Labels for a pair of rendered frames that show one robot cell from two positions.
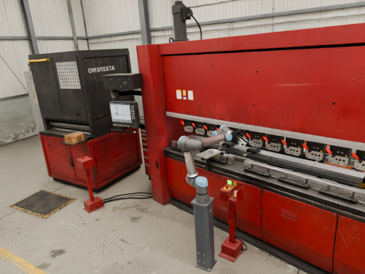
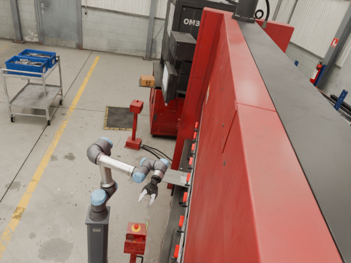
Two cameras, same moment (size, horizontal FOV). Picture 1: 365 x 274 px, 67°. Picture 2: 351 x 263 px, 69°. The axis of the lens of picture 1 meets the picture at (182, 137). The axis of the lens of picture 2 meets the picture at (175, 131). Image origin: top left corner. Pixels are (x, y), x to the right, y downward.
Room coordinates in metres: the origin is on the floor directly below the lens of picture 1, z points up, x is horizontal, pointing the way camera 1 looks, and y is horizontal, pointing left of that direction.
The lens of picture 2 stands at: (1.82, -1.47, 2.54)
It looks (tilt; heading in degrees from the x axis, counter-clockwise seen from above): 32 degrees down; 46
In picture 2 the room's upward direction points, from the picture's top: 11 degrees clockwise
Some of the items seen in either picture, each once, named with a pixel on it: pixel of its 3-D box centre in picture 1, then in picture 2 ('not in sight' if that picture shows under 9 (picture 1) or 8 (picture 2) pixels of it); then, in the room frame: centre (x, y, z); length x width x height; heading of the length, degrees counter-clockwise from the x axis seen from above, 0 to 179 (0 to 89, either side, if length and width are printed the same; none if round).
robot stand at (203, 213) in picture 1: (204, 233); (97, 242); (2.42, -0.16, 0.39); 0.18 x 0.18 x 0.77; 58
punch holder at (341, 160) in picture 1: (340, 154); not in sight; (2.19, -1.34, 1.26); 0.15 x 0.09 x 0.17; 43
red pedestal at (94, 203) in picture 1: (88, 182); (135, 124); (3.74, 1.43, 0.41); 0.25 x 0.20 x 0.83; 133
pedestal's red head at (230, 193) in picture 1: (231, 191); (136, 235); (2.59, -0.47, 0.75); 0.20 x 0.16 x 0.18; 52
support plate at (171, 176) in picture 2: (208, 154); (176, 177); (3.10, -0.30, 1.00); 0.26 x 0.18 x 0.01; 133
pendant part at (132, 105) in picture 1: (125, 113); (169, 81); (3.73, 0.76, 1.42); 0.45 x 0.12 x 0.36; 60
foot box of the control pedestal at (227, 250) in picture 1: (231, 248); not in sight; (2.57, -0.46, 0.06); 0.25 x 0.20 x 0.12; 142
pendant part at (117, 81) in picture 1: (125, 105); (177, 72); (3.83, 0.76, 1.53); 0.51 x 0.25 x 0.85; 60
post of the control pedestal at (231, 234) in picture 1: (232, 220); (132, 261); (2.59, -0.47, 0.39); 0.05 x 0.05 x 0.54; 52
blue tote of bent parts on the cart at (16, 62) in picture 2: not in sight; (27, 66); (2.63, 2.92, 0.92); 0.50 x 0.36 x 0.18; 148
